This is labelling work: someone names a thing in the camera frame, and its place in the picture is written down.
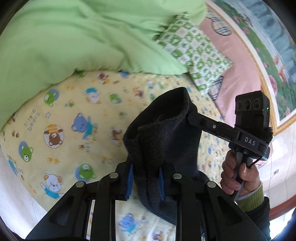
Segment person's right hand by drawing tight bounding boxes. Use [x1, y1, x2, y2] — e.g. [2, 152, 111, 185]
[220, 150, 261, 196]

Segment green white checkered pillow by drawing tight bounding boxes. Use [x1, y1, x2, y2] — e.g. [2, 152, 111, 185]
[157, 13, 233, 94]

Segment gold framed landscape painting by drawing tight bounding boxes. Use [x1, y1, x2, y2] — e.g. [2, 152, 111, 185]
[206, 1, 295, 135]

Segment black fleece pants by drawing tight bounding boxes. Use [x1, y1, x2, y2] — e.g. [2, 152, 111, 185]
[123, 87, 209, 225]

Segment yellow bear print bedsheet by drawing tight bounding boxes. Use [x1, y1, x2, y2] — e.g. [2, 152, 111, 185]
[1, 72, 222, 237]

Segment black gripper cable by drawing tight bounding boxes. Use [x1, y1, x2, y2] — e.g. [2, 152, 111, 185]
[247, 156, 265, 168]

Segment person's right forearm sleeve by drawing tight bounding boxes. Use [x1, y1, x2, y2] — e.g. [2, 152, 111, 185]
[236, 183, 271, 240]

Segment light green duvet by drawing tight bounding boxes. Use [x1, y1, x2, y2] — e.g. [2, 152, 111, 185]
[1, 1, 206, 126]

